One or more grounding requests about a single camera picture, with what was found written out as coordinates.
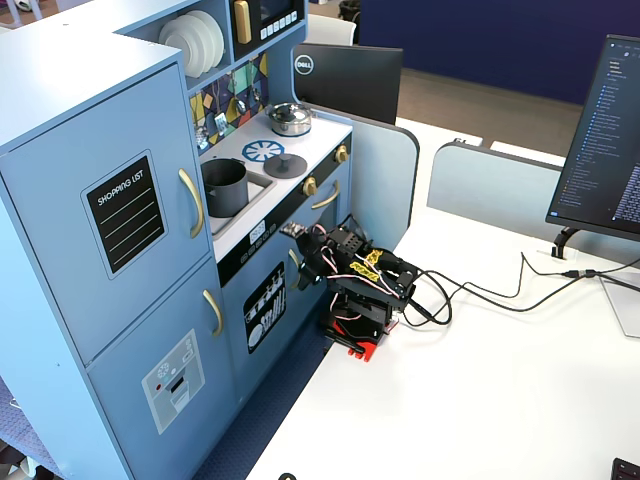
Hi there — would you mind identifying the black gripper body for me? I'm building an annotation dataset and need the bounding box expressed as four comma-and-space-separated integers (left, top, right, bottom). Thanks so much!
297, 225, 335, 276

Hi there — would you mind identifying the gray lid with knob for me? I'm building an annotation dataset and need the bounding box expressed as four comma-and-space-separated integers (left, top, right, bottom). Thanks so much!
263, 153, 308, 179

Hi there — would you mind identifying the red and black robot base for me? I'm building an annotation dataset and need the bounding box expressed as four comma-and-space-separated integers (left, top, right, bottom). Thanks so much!
321, 299, 401, 364

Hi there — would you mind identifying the steel pot with lid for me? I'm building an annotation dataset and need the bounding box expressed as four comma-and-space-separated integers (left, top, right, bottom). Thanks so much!
264, 102, 313, 137

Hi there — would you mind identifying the blue dishwasher door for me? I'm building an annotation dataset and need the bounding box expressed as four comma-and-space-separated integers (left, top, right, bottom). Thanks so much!
219, 234, 331, 401

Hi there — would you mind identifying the gray sink basin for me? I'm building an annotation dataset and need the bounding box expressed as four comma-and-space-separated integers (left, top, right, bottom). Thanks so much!
202, 171, 279, 236

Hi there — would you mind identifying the gray pot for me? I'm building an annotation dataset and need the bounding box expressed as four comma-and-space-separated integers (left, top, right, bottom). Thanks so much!
200, 158, 250, 219

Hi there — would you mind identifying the gray water dispenser sticker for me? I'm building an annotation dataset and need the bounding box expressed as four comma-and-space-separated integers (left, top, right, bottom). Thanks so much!
141, 328, 206, 435

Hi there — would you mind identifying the black Dell monitor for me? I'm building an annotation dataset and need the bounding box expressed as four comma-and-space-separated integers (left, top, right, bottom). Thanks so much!
292, 42, 404, 126

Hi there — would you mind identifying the black shopping list board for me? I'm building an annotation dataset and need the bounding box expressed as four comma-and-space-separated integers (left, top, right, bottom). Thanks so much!
80, 148, 169, 281

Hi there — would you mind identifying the colourful tile backsplash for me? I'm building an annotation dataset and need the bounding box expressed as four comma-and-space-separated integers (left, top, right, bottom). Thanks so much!
188, 52, 270, 151

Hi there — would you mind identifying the blue fridge door with dispenser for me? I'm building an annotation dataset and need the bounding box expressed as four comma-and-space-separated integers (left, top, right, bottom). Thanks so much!
85, 257, 239, 480

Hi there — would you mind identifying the white office chair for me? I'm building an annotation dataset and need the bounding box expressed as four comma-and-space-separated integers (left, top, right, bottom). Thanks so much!
305, 13, 358, 47

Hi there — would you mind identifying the white toy plate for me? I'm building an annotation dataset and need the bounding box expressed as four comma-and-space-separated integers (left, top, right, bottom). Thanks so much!
174, 13, 217, 72
187, 9, 226, 69
158, 18, 202, 79

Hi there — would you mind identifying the black toy microwave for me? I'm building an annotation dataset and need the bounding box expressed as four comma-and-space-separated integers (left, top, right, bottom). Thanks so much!
228, 0, 307, 62

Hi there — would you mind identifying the black monitor stand neck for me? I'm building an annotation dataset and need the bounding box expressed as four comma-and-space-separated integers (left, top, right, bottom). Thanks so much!
551, 226, 581, 260

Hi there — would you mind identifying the blue fridge door with list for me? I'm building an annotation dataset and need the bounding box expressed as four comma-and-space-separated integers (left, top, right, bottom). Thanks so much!
0, 62, 215, 366

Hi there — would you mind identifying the blue toy kitchen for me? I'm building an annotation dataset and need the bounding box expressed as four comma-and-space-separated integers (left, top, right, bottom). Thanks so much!
0, 0, 354, 480

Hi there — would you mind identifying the black monitor with lit screen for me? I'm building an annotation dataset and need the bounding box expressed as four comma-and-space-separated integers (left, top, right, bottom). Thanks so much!
544, 33, 640, 237

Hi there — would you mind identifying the silver monitor stand base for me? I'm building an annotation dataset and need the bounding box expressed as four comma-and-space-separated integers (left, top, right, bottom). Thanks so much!
597, 277, 640, 339

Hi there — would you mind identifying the black keyboard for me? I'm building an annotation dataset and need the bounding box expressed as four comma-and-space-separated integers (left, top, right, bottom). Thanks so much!
610, 457, 640, 480

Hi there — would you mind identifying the gold dishwasher handle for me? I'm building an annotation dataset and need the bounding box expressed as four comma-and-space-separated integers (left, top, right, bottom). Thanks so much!
288, 248, 303, 291

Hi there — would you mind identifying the gold oven handle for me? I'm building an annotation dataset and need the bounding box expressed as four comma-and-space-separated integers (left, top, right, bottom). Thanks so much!
310, 179, 342, 211

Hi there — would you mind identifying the short gold fridge handle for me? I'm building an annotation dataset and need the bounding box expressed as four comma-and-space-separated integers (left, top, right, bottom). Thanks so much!
202, 288, 225, 338

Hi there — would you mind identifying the long gold fridge handle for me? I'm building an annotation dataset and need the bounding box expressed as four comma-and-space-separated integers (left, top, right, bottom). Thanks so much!
178, 168, 205, 240

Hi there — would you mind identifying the black usb cable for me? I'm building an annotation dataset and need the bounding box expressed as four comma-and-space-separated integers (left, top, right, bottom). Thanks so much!
399, 268, 591, 327

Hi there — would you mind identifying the gold microwave handle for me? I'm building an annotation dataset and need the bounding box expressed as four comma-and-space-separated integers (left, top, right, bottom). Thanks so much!
233, 0, 253, 45

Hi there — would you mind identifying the black cable with adapter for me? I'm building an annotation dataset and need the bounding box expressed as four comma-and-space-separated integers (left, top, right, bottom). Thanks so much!
519, 251, 640, 289

